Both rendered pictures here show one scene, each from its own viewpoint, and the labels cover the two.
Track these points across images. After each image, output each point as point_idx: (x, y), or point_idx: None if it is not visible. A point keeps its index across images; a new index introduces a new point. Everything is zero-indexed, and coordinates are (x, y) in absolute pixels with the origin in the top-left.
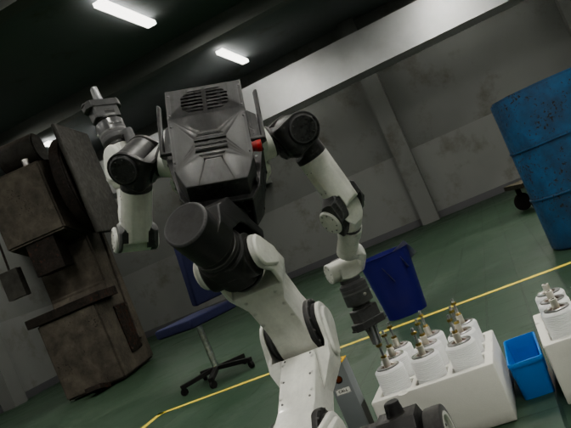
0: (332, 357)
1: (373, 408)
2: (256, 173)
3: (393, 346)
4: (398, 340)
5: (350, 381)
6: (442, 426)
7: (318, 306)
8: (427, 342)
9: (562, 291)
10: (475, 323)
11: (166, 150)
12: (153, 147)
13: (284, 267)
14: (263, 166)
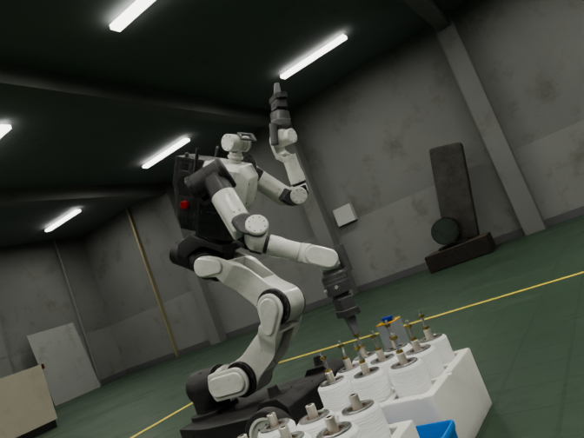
0: (262, 336)
1: (554, 373)
2: (192, 220)
3: (434, 335)
4: (425, 333)
5: (383, 345)
6: (247, 424)
7: (259, 300)
8: (378, 359)
9: (342, 421)
10: (394, 374)
11: None
12: None
13: (236, 270)
14: (210, 204)
